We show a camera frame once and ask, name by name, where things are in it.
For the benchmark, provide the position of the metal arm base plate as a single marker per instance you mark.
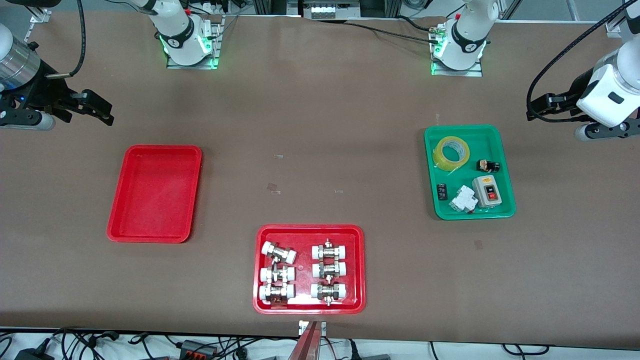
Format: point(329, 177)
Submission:
point(216, 45)
point(475, 72)

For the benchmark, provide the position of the white circuit breaker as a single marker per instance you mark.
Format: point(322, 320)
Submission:
point(462, 199)

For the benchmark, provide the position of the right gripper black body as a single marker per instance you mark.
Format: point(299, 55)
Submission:
point(44, 93)

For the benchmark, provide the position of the aluminium corner bracket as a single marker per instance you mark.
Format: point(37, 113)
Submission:
point(39, 19)
point(614, 27)

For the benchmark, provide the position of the grey push-button switch box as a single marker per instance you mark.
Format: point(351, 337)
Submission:
point(487, 191)

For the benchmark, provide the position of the yellow clear tape roll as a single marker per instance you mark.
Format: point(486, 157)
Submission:
point(462, 157)

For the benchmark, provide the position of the green plastic tray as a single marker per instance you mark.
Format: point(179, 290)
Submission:
point(452, 195)

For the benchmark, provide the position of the small black terminal block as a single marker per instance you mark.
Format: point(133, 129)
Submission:
point(442, 192)

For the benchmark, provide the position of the red plastic tray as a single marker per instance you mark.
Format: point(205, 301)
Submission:
point(305, 300)
point(155, 195)

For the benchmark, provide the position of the small black gold component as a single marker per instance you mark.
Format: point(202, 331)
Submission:
point(487, 166)

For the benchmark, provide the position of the small brown tape piece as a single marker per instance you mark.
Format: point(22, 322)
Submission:
point(273, 188)
point(478, 244)

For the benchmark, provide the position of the white-ended metal pipe fitting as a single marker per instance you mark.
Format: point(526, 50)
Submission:
point(279, 252)
point(328, 291)
point(277, 274)
point(276, 293)
point(329, 270)
point(329, 251)

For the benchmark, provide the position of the grey socket box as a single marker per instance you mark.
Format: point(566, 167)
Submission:
point(330, 9)

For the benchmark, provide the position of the red metal bar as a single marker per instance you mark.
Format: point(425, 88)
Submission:
point(307, 347)

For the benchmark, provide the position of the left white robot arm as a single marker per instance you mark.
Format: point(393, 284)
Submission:
point(467, 35)

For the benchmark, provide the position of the black power adapter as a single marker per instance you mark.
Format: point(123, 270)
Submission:
point(32, 355)

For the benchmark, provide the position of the black orange power strip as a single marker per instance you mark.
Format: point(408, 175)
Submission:
point(197, 349)

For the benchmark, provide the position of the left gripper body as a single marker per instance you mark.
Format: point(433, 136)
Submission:
point(574, 96)

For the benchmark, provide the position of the small metal mounting plate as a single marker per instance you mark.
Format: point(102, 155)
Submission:
point(301, 327)

